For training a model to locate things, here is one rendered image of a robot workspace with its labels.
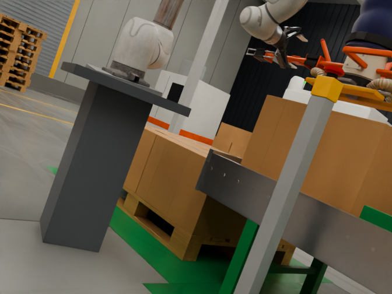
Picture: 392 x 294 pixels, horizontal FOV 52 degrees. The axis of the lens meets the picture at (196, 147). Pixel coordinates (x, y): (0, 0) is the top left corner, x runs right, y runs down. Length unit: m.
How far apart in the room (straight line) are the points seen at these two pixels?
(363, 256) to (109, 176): 1.05
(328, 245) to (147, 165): 1.37
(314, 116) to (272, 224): 0.39
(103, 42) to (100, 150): 10.94
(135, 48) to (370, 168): 1.06
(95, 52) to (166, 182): 10.36
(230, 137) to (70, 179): 8.08
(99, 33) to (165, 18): 10.57
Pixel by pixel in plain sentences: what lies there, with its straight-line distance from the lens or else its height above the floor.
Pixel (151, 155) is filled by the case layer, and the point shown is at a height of 0.41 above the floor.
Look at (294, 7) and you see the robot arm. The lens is 1.70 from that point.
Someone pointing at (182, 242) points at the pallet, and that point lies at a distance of 2.18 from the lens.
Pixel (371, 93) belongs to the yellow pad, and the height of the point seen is 1.06.
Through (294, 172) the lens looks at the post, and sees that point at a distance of 1.38.
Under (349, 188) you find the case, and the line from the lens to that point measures 1.65.
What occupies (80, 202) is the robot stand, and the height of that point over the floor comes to 0.21.
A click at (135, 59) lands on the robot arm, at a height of 0.86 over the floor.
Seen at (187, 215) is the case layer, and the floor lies 0.22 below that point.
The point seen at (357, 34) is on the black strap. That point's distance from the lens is 1.94.
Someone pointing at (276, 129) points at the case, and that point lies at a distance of 1.88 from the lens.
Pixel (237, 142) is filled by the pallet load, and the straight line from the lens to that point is 9.50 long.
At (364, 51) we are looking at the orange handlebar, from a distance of 1.71.
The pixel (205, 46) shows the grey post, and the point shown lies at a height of 1.71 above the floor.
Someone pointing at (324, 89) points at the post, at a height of 0.95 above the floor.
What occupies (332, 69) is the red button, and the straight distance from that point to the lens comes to 1.42.
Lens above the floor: 0.71
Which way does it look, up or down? 4 degrees down
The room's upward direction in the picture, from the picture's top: 21 degrees clockwise
